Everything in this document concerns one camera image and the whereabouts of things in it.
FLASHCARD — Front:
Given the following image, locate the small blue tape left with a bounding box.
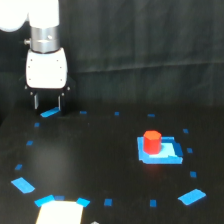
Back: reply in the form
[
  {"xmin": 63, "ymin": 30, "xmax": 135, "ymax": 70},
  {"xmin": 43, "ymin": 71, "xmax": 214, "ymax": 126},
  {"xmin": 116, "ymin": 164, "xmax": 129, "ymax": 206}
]
[{"xmin": 15, "ymin": 164, "xmax": 22, "ymax": 170}]

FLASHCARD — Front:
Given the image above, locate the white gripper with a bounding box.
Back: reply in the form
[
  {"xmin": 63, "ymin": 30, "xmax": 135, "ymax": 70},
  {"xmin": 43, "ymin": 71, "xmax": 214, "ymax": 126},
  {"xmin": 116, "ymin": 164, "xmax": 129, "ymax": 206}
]
[{"xmin": 26, "ymin": 48, "xmax": 68, "ymax": 115}]

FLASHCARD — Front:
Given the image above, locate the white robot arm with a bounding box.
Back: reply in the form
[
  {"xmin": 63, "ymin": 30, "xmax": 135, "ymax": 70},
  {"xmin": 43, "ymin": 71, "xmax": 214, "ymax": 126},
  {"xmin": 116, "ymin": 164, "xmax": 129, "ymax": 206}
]
[{"xmin": 0, "ymin": 0, "xmax": 68, "ymax": 113}]

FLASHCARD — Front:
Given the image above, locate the blue tape bottom left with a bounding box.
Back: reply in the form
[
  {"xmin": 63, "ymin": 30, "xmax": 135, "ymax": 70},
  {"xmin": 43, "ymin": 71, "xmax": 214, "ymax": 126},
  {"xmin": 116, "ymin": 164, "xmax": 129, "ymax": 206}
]
[{"xmin": 34, "ymin": 195, "xmax": 55, "ymax": 207}]

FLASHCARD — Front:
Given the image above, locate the white paper sheet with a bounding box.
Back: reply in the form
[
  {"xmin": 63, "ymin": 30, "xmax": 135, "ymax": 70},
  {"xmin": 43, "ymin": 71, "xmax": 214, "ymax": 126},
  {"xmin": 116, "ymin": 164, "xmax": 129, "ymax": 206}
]
[{"xmin": 35, "ymin": 201, "xmax": 83, "ymax": 224}]

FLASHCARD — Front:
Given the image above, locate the large blue tape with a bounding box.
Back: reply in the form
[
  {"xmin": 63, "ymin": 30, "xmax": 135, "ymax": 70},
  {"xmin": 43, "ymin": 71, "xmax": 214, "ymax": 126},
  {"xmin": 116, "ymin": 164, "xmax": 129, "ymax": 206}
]
[
  {"xmin": 178, "ymin": 189, "xmax": 206, "ymax": 206},
  {"xmin": 11, "ymin": 177, "xmax": 35, "ymax": 194}
]

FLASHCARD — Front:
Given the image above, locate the small blue tape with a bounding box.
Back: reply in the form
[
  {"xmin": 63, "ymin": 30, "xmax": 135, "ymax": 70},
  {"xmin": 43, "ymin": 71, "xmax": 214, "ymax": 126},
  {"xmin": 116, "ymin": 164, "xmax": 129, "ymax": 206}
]
[
  {"xmin": 150, "ymin": 199, "xmax": 157, "ymax": 207},
  {"xmin": 15, "ymin": 164, "xmax": 22, "ymax": 170},
  {"xmin": 190, "ymin": 171, "xmax": 197, "ymax": 178},
  {"xmin": 104, "ymin": 199, "xmax": 112, "ymax": 206}
]

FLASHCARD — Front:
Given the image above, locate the large blue tape left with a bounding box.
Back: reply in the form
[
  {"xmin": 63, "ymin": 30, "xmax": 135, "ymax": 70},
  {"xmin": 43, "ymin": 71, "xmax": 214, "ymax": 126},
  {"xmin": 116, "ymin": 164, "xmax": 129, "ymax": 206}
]
[{"xmin": 11, "ymin": 177, "xmax": 35, "ymax": 194}]

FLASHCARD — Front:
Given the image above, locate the blue tape square target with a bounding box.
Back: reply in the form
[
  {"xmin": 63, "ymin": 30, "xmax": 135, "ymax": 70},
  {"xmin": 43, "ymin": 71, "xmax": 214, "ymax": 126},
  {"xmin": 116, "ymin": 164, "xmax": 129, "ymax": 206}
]
[{"xmin": 137, "ymin": 137, "xmax": 183, "ymax": 165}]

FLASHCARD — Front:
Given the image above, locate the long blue tape top left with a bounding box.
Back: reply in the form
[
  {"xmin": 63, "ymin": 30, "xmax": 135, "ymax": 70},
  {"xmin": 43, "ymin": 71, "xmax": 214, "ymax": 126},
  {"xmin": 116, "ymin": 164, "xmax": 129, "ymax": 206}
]
[{"xmin": 40, "ymin": 107, "xmax": 60, "ymax": 118}]

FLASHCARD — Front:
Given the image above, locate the large blue tape right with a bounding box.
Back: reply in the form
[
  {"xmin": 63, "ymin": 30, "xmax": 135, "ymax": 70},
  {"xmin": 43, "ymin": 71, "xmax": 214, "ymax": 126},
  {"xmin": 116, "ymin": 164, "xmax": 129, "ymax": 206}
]
[{"xmin": 178, "ymin": 189, "xmax": 206, "ymax": 206}]

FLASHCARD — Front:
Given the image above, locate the small blue tape bottom right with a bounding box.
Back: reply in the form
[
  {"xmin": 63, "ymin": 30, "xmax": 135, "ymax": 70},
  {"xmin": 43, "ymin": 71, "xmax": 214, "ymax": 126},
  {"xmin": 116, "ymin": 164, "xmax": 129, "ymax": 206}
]
[{"xmin": 150, "ymin": 199, "xmax": 157, "ymax": 207}]

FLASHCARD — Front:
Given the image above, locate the blue tape beside paper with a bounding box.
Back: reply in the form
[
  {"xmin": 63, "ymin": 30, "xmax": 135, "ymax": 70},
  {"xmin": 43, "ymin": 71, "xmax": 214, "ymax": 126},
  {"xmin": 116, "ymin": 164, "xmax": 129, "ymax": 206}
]
[{"xmin": 76, "ymin": 198, "xmax": 90, "ymax": 207}]

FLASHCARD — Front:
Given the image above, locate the red hexagonal block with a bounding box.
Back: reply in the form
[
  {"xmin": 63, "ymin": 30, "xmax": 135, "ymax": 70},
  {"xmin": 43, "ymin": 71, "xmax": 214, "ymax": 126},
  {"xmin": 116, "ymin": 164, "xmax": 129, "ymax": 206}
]
[{"xmin": 143, "ymin": 130, "xmax": 162, "ymax": 155}]

